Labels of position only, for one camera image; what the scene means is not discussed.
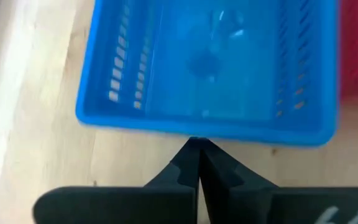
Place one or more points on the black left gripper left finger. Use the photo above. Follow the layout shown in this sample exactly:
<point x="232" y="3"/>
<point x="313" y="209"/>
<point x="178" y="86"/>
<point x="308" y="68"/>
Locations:
<point x="120" y="205"/>

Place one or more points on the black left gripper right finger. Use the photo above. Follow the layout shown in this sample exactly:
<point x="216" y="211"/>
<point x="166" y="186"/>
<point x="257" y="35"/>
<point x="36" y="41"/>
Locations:
<point x="259" y="205"/>

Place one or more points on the blue slotted plastic basket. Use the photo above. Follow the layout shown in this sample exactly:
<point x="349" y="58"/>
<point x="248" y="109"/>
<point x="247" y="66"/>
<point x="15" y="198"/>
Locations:
<point x="213" y="93"/>

